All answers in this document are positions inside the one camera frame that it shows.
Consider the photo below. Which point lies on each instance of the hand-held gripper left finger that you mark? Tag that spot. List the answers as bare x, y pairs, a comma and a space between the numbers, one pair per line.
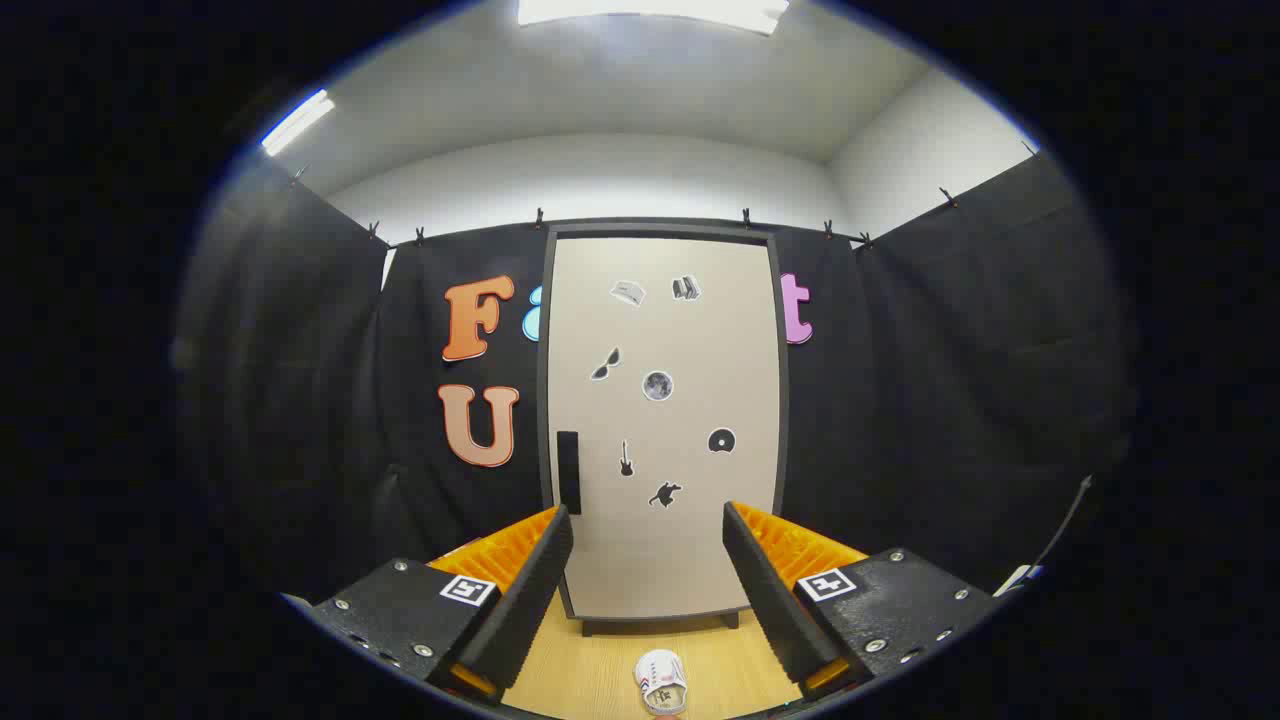
530, 600

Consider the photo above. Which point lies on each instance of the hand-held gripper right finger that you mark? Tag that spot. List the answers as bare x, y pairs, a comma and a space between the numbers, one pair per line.
770, 600

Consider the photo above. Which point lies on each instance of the white shoe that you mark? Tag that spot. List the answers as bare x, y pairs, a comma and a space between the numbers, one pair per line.
660, 675

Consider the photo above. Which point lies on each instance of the grey shoe cabinet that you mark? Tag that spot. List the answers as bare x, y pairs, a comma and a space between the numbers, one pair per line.
544, 400

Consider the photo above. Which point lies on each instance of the white flat object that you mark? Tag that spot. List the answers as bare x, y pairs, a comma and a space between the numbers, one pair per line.
1018, 578

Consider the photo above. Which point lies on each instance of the black backdrop cloth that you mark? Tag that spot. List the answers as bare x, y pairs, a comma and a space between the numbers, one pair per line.
950, 380

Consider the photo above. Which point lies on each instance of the row of black cloth clips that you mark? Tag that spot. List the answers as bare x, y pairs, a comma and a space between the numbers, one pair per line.
539, 217

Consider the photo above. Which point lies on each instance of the narrow ceiling light strip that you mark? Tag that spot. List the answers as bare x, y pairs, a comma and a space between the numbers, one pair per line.
297, 122

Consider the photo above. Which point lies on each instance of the large ceiling light panel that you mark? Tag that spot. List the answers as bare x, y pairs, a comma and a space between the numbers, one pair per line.
650, 10

